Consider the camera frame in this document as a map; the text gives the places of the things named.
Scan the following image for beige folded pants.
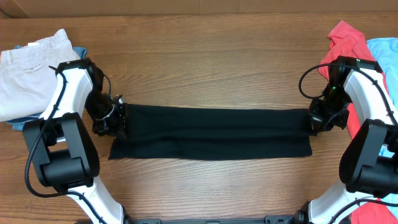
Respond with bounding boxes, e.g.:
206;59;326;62
1;29;80;121

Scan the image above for black t-shirt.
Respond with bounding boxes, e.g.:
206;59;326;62
109;105;314;161

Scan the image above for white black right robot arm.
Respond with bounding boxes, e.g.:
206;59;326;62
288;56;397;223

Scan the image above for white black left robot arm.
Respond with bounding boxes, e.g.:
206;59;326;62
22;58;132;223

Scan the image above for light blue shirt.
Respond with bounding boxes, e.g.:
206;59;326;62
366;37;398;219

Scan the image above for blue folded jeans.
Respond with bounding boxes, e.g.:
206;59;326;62
5;46;87;131

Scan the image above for red shirt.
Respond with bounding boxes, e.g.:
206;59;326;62
321;21;397;223

